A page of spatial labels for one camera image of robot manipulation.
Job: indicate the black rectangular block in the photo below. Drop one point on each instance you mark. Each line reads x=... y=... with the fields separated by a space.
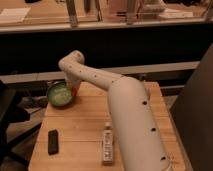
x=53 y=146

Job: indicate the dark panel at right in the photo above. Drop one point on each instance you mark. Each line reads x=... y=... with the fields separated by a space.
x=193 y=114

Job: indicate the black object at left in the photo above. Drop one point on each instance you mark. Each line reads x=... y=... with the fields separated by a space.
x=10 y=112

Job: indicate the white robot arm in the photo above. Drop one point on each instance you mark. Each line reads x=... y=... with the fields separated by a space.
x=138 y=135

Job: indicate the green ceramic bowl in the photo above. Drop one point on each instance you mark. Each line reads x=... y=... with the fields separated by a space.
x=59 y=94

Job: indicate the red pepper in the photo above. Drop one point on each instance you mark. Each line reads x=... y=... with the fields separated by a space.
x=74 y=91

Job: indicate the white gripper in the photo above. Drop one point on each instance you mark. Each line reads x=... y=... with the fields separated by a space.
x=72 y=81

